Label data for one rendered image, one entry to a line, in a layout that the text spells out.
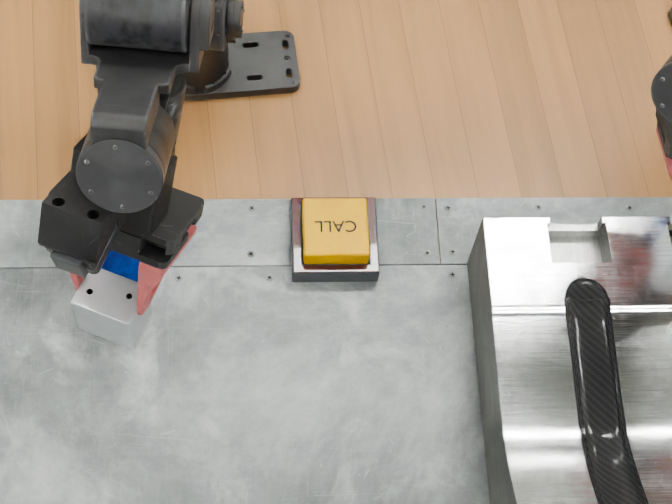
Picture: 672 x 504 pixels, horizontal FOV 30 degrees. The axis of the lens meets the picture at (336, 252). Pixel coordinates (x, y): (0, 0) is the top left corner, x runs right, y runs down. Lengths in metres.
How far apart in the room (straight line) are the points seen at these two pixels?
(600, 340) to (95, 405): 0.44
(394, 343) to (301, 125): 0.25
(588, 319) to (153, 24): 0.47
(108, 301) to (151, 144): 0.21
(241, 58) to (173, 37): 0.44
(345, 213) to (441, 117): 0.17
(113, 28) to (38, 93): 0.44
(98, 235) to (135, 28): 0.14
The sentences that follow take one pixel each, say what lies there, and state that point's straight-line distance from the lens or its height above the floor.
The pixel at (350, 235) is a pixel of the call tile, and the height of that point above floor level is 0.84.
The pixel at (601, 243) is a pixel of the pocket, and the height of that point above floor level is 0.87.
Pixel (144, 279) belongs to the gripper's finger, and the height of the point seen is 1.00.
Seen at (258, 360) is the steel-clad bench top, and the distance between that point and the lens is 1.13.
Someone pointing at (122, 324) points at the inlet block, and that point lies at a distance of 0.99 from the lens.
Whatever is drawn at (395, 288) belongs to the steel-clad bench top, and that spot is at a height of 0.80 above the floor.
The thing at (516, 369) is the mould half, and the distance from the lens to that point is 1.06.
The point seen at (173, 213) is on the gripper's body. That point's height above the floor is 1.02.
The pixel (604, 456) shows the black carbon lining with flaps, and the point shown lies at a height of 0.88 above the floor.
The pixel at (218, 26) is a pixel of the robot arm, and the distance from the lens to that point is 1.14.
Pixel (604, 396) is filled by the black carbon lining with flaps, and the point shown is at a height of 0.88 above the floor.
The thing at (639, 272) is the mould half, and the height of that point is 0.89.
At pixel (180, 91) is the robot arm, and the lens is 0.88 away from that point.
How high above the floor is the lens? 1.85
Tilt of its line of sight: 63 degrees down
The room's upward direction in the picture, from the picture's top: 8 degrees clockwise
